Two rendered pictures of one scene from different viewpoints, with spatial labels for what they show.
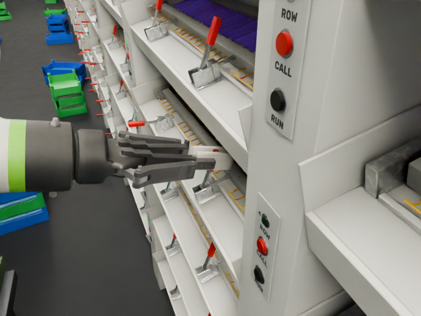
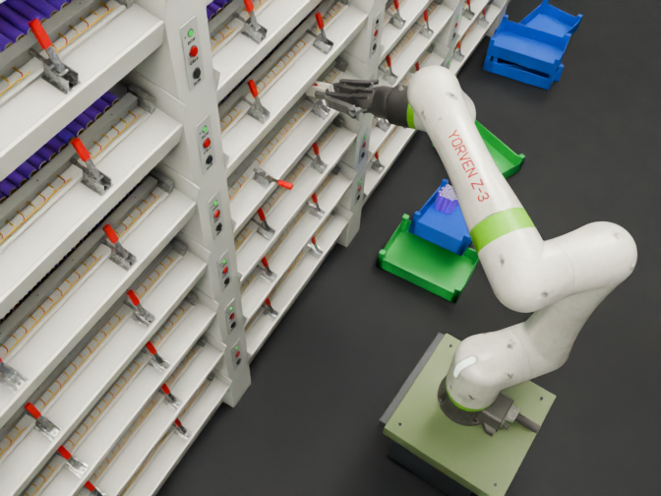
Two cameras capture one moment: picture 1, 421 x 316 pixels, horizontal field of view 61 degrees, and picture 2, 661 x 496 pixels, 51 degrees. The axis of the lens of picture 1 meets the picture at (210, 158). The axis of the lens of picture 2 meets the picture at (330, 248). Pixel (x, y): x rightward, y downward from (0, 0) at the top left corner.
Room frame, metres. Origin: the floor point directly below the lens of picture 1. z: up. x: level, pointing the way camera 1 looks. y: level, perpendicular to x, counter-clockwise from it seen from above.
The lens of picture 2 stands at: (1.31, 1.03, 1.97)
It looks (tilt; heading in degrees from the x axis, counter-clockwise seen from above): 53 degrees down; 229
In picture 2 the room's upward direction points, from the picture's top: 4 degrees clockwise
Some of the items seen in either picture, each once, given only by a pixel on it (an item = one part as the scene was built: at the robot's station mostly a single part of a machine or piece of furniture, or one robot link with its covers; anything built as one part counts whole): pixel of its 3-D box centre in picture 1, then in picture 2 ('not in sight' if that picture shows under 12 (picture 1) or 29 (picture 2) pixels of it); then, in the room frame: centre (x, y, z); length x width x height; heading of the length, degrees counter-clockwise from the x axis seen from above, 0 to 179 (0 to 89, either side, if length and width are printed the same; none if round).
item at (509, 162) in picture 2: not in sight; (477, 150); (-0.39, -0.08, 0.04); 0.30 x 0.20 x 0.08; 87
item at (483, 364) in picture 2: not in sight; (482, 370); (0.52, 0.70, 0.48); 0.16 x 0.13 x 0.19; 162
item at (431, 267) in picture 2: not in sight; (429, 257); (0.12, 0.19, 0.04); 0.30 x 0.20 x 0.08; 112
